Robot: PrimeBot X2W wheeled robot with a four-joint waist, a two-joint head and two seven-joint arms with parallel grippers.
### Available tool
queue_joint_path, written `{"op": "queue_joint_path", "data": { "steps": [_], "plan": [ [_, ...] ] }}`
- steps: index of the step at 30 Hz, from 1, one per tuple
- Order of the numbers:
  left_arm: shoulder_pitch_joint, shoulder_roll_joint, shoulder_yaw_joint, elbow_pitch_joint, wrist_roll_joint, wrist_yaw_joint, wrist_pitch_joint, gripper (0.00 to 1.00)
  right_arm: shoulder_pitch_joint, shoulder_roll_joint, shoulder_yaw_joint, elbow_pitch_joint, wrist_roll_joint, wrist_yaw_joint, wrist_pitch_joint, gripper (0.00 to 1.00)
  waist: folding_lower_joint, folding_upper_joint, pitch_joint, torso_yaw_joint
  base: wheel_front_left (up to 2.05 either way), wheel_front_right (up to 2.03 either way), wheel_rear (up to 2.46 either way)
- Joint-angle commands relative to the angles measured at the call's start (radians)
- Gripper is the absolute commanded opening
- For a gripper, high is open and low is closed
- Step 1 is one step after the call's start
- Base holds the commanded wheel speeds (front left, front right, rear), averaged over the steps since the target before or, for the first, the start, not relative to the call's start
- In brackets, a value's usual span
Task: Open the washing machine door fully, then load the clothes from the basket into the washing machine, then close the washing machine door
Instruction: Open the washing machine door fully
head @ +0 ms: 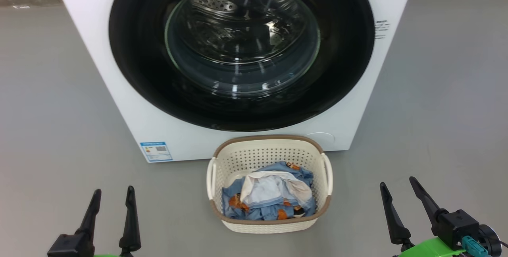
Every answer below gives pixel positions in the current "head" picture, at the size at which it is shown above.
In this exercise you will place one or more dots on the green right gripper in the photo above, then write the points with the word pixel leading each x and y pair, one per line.
pixel 430 250

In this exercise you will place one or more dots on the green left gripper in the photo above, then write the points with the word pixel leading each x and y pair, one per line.
pixel 107 255

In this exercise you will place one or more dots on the blue cartoon print garment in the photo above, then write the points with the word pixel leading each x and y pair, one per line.
pixel 270 210

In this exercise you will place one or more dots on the white garment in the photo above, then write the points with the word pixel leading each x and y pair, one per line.
pixel 266 189

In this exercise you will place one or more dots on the black round glass door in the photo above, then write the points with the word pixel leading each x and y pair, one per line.
pixel 135 58

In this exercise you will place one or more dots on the cream perforated laundry basket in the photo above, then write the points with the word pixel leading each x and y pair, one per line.
pixel 270 151

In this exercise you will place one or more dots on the white front-load washing machine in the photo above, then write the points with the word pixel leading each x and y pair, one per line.
pixel 99 50

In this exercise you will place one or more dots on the blue energy label sticker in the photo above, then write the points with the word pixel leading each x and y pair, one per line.
pixel 156 151

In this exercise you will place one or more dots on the round white filter cover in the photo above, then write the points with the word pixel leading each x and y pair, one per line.
pixel 319 141

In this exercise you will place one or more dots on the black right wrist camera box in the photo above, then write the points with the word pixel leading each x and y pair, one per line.
pixel 456 225

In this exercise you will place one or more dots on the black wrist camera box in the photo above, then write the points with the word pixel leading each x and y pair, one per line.
pixel 456 225
pixel 69 246

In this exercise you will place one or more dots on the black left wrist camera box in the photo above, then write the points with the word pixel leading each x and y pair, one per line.
pixel 69 246

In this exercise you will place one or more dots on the teal right camera connector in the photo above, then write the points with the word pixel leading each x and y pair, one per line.
pixel 474 246

